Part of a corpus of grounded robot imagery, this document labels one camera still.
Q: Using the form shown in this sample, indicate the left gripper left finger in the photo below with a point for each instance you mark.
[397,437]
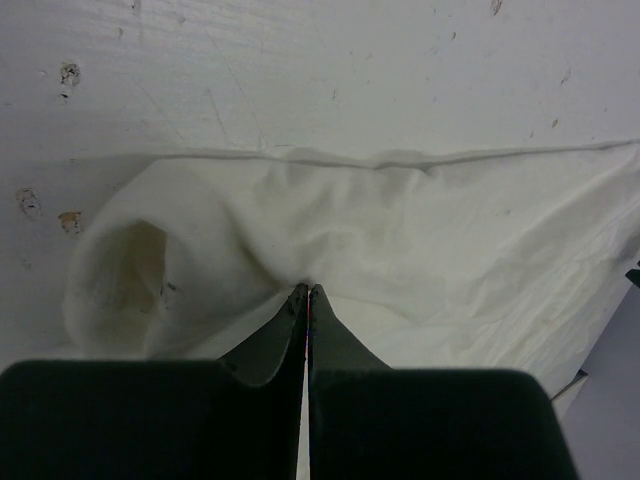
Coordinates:
[237,417]

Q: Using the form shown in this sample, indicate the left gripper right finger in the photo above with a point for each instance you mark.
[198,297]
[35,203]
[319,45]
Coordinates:
[370,421]

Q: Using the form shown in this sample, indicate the white t shirt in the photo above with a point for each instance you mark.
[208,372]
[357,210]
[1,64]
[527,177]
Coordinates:
[508,261]

